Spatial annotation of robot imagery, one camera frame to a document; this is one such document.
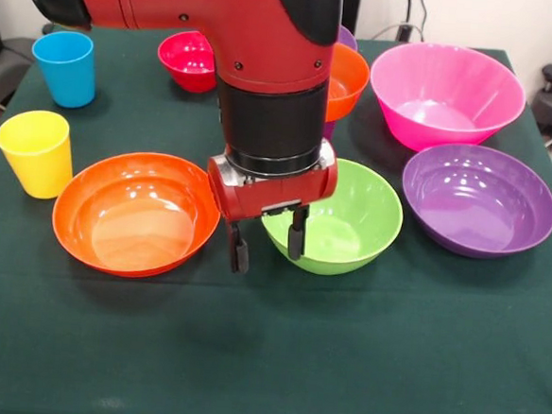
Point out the large pink bowl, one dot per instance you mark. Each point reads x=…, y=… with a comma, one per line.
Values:
x=442, y=128

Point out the small red bowl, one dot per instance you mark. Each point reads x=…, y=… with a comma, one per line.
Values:
x=186, y=68

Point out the blue plastic cup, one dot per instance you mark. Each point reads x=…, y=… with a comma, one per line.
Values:
x=69, y=83

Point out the small orange bowl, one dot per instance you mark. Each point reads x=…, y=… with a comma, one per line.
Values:
x=349, y=79

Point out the green bowl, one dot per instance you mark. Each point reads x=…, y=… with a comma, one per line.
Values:
x=360, y=222

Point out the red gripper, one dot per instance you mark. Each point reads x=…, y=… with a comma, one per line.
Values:
x=267, y=194

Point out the black chair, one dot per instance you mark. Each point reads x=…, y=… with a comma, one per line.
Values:
x=3, y=69

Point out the large orange bowl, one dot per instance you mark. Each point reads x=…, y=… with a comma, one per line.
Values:
x=133, y=216

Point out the purple bowl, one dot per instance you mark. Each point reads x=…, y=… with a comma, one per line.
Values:
x=348, y=39
x=474, y=211

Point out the purple plastic cup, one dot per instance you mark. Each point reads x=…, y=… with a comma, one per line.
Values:
x=329, y=129

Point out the dark green table cloth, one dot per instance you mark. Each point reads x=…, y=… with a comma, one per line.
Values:
x=267, y=334

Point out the yellow plastic cup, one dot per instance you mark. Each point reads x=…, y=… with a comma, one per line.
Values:
x=34, y=171

